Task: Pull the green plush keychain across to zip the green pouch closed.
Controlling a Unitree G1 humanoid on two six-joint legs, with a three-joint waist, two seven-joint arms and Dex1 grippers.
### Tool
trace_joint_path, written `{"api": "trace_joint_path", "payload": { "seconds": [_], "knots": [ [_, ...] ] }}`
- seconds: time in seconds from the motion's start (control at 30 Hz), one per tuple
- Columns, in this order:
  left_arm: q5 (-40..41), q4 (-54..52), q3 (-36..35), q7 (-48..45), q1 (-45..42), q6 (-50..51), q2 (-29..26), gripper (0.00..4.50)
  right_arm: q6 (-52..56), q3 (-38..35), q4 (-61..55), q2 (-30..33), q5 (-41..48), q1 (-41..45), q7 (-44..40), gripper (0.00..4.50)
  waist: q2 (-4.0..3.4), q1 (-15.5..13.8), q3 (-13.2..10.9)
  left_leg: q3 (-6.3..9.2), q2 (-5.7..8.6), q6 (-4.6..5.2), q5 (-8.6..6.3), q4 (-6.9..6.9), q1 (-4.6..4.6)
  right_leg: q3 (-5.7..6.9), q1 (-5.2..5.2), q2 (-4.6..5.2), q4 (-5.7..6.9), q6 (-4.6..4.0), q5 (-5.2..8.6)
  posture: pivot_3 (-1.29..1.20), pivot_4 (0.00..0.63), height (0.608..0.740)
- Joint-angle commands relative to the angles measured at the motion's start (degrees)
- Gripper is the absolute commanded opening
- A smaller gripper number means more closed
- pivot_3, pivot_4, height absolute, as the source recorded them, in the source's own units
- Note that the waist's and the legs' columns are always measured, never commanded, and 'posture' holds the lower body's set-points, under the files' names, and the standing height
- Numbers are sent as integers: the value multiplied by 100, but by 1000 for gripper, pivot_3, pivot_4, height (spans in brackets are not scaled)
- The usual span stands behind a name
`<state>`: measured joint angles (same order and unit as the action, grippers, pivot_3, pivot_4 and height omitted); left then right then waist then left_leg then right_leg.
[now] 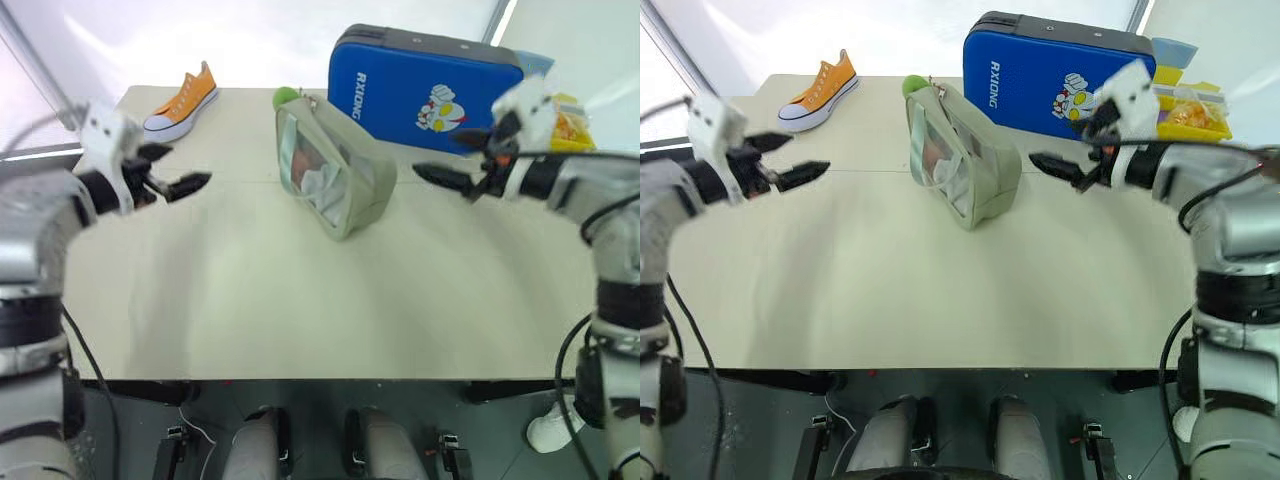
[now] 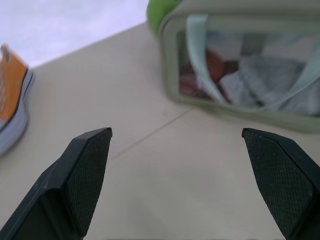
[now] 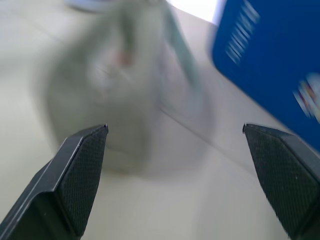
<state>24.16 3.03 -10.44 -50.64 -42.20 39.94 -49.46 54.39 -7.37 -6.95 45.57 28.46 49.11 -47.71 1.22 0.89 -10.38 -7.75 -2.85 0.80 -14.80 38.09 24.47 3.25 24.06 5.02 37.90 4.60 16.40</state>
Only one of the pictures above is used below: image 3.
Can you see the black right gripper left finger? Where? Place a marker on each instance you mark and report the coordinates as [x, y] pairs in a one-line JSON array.
[[72, 185]]

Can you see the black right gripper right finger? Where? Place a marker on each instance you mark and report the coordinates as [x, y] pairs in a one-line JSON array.
[[282, 175]]

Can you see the blue box with white print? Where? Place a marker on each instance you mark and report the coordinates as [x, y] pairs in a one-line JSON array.
[[270, 50]]

